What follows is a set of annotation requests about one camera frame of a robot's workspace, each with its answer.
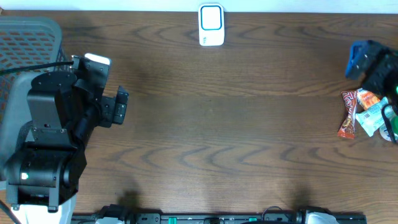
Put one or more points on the green lid jar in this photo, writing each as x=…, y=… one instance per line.
x=384, y=132

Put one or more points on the orange white tissue pack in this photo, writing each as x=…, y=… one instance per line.
x=366, y=98

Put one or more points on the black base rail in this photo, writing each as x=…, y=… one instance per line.
x=202, y=218

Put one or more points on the white barcode scanner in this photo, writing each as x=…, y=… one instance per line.
x=211, y=24

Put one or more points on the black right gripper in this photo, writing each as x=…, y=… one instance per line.
x=381, y=81

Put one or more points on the dark grey plastic basket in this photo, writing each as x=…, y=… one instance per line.
x=25, y=42

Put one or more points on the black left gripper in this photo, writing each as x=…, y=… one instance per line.
x=105, y=109

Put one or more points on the orange candy bar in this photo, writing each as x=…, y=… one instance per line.
x=346, y=129

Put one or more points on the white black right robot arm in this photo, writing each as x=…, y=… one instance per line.
x=388, y=110

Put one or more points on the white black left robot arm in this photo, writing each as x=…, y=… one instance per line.
x=51, y=121

